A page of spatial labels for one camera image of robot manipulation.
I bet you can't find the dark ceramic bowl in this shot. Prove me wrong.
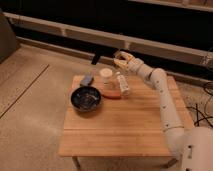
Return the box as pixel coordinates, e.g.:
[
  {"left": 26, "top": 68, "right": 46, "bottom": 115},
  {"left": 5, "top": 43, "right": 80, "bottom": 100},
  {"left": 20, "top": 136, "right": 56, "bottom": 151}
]
[{"left": 70, "top": 86, "right": 101, "bottom": 112}]

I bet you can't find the orange carrot toy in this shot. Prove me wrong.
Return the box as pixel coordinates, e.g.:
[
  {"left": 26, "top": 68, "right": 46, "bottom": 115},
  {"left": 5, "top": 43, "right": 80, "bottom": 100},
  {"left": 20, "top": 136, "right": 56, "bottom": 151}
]
[{"left": 101, "top": 91, "right": 121, "bottom": 99}]

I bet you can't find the black table leg post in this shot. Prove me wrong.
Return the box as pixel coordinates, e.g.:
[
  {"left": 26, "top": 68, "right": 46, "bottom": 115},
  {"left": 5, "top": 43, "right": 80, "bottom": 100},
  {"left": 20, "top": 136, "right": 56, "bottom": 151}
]
[{"left": 91, "top": 50, "right": 101, "bottom": 65}]

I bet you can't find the wooden table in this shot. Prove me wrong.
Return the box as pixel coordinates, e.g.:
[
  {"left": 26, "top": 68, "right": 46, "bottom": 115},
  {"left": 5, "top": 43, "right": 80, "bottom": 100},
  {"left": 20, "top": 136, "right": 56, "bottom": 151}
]
[{"left": 58, "top": 73, "right": 196, "bottom": 158}]

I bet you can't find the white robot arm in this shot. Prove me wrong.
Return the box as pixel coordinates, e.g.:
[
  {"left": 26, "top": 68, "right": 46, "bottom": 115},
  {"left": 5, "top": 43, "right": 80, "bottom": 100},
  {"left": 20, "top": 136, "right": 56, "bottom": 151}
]
[{"left": 114, "top": 51, "right": 213, "bottom": 171}]

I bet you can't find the grey panel at left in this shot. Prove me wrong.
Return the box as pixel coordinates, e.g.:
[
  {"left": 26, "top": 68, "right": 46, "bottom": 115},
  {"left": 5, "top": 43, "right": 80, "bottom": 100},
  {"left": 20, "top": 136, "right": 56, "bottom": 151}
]
[{"left": 0, "top": 8, "right": 20, "bottom": 64}]

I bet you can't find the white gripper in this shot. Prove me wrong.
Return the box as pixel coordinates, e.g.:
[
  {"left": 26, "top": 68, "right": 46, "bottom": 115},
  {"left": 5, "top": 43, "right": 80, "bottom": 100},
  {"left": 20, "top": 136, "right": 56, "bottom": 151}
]
[{"left": 113, "top": 51, "right": 134, "bottom": 70}]

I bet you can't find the blue grey sponge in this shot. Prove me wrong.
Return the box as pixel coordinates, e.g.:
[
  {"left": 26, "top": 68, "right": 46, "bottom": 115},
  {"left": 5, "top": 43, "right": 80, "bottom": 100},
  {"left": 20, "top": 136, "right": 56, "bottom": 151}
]
[{"left": 80, "top": 75, "right": 94, "bottom": 86}]

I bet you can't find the white ceramic cup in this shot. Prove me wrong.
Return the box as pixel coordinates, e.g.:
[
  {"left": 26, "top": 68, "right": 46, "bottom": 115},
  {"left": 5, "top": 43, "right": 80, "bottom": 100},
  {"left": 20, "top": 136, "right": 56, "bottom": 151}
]
[{"left": 99, "top": 68, "right": 113, "bottom": 88}]

